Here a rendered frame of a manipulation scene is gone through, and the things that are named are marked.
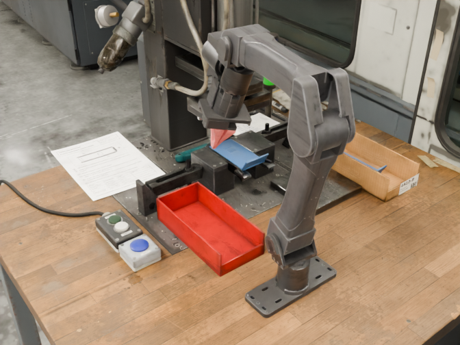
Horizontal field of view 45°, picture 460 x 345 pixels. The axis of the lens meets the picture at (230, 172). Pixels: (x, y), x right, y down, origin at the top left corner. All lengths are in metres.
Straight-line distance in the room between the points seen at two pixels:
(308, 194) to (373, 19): 0.97
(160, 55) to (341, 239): 0.66
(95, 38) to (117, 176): 3.06
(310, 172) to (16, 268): 0.67
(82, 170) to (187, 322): 0.62
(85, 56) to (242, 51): 3.56
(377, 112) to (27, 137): 2.45
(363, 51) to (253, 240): 0.88
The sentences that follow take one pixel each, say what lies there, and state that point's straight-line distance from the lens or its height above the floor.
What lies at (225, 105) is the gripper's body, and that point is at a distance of 1.10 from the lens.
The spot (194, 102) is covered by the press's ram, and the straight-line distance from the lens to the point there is 1.32.
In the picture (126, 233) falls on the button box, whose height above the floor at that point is 0.93.
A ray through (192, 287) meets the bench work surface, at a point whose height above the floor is 0.90.
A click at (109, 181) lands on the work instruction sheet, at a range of 1.48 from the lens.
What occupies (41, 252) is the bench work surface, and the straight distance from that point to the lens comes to 1.29.
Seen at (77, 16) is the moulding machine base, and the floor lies 0.46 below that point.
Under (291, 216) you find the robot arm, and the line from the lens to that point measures 1.01.
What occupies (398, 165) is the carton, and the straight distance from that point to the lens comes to 1.52.
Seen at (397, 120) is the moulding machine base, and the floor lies 0.91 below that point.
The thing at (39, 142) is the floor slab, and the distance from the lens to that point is 3.64.
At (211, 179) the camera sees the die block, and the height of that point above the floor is 0.95.
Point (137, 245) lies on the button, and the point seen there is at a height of 0.94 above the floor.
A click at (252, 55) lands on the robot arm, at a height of 1.35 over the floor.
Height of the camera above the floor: 1.70
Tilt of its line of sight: 33 degrees down
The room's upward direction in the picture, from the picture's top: straight up
